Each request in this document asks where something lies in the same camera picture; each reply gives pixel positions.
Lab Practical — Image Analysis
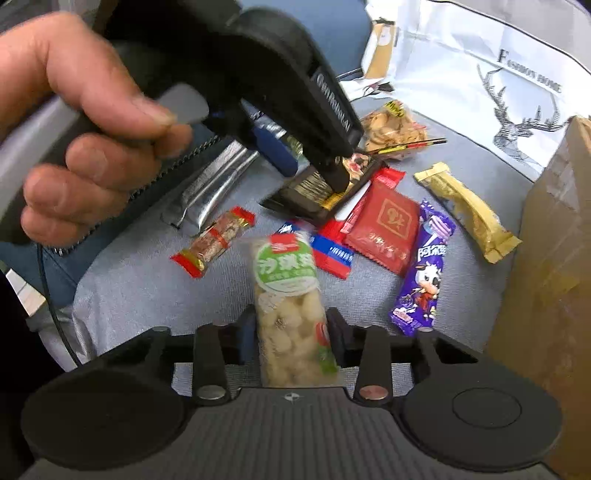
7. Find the black gold snack packet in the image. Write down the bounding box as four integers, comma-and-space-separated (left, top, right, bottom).
259, 153, 384, 227

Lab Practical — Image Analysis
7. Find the purple cow chocolate bar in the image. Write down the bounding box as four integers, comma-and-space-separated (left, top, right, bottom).
390, 200, 456, 337

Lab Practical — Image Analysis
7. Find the white puffed snack bar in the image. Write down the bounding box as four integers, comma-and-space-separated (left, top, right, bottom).
250, 231, 339, 388

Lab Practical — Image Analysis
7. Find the red square candy packet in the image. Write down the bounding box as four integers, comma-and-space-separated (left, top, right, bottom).
345, 181, 420, 277

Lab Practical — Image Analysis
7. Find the silver foil stick packet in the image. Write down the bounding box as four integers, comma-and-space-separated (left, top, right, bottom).
161, 141, 259, 237

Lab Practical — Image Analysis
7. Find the red-ended nut candy bar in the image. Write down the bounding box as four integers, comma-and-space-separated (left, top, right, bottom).
170, 206, 256, 278

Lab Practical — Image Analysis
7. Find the yellow snack bar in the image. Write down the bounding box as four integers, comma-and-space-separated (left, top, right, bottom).
414, 162, 522, 264

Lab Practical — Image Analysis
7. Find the long red spicy strip packet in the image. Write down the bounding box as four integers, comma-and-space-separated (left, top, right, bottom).
318, 166, 406, 244

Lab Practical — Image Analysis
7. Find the person's left hand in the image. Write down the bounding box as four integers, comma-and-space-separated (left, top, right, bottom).
1, 13, 192, 246

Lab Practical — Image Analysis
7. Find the clear bag of biscuits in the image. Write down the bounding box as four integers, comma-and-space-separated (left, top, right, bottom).
356, 100, 447, 160

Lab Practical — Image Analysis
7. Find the red blue white packet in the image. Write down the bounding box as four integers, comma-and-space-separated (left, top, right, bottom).
276, 220, 355, 280

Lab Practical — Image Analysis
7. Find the brown cardboard box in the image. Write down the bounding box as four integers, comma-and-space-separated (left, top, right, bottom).
486, 117, 590, 479

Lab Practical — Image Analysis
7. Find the black cable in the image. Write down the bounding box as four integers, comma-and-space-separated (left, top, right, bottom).
34, 243, 84, 368

